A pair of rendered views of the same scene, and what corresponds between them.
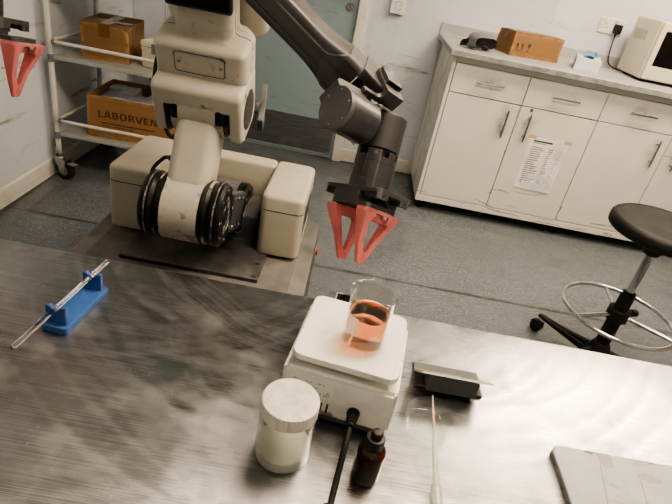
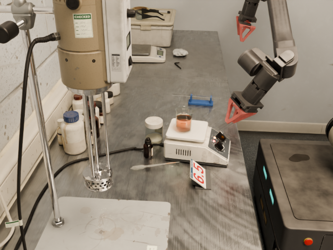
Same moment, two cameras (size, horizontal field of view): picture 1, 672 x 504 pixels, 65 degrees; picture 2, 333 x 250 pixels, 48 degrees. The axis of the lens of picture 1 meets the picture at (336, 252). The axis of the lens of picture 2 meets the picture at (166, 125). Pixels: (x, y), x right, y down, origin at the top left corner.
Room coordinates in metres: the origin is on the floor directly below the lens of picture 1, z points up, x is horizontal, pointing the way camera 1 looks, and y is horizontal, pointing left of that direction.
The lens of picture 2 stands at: (0.51, -1.06, 1.42)
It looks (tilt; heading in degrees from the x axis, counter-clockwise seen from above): 29 degrees down; 95
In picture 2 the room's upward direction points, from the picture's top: 1 degrees clockwise
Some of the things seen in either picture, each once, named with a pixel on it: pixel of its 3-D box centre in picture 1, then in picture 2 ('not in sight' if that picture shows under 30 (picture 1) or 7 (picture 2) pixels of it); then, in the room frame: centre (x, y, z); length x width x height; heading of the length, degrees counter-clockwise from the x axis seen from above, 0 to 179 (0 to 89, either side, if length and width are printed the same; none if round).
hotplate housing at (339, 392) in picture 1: (350, 350); (194, 142); (0.52, -0.04, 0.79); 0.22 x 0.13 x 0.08; 174
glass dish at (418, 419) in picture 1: (428, 419); (173, 168); (0.46, -0.15, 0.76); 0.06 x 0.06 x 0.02
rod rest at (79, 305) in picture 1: (76, 299); (200, 99); (0.53, 0.32, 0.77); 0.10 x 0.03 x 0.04; 177
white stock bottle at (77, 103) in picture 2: not in sight; (79, 105); (0.08, 0.16, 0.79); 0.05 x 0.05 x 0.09
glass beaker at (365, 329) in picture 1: (369, 315); (184, 119); (0.48, -0.05, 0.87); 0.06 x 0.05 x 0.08; 161
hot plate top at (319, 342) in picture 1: (353, 336); (187, 129); (0.49, -0.04, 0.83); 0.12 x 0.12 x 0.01; 84
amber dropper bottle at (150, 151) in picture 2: (371, 453); (147, 146); (0.37, -0.08, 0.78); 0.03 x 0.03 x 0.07
